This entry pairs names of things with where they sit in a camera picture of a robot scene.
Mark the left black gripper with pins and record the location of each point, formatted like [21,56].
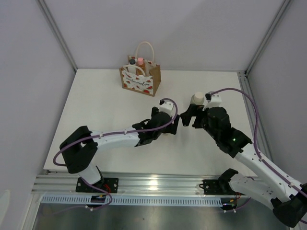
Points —
[171,128]

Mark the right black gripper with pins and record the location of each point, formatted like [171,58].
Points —
[186,117]

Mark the green bottle white cap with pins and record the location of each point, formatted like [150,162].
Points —
[197,98]

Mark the orange bottle pink cap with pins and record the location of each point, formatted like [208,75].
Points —
[141,70]

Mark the small jar dark lid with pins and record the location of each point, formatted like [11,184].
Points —
[131,66]

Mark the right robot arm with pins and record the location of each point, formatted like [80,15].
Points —
[281,193]

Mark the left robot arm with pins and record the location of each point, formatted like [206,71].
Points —
[80,147]

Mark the watermelon print canvas bag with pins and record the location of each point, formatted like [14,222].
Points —
[147,84]

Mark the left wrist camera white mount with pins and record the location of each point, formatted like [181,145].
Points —
[167,107]

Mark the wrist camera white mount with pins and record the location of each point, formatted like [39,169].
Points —
[167,107]
[213,100]

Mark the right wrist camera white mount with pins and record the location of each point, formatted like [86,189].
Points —
[213,100]

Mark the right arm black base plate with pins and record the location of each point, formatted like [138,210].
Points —
[216,187]

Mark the right side aluminium rail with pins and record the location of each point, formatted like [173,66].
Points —
[262,141]

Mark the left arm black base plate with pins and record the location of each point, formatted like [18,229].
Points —
[108,184]

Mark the aluminium mounting rail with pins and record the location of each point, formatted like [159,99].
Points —
[130,184]

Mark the white slotted cable duct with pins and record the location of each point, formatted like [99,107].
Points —
[133,200]

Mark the right aluminium frame post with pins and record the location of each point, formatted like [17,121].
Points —
[277,19]

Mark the aluminium frame post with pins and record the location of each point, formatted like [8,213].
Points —
[277,19]
[57,33]

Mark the left aluminium frame post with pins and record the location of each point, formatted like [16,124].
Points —
[57,33]

